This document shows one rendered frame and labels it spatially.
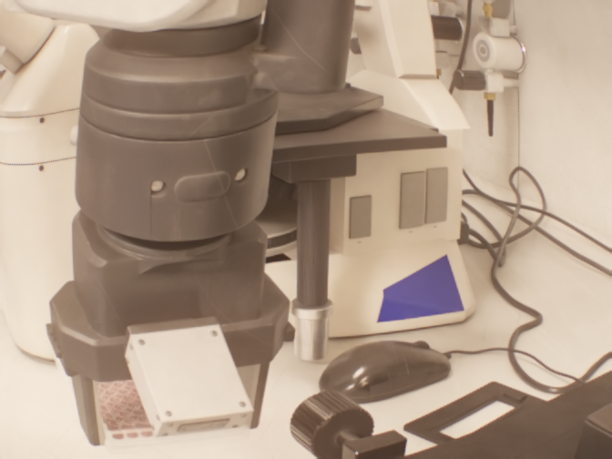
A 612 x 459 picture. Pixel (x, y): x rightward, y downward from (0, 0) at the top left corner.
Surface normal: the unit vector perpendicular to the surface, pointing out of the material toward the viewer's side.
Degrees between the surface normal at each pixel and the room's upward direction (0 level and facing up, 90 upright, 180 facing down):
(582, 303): 0
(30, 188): 90
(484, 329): 0
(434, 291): 48
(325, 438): 90
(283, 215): 0
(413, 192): 90
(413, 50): 90
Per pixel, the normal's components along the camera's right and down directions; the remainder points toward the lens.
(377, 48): -0.86, 0.36
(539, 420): 0.02, -0.96
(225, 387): 0.33, -0.53
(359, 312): 0.25, 0.13
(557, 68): -0.88, 0.12
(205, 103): 0.41, 0.46
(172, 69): 0.11, -0.29
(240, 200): 0.77, 0.37
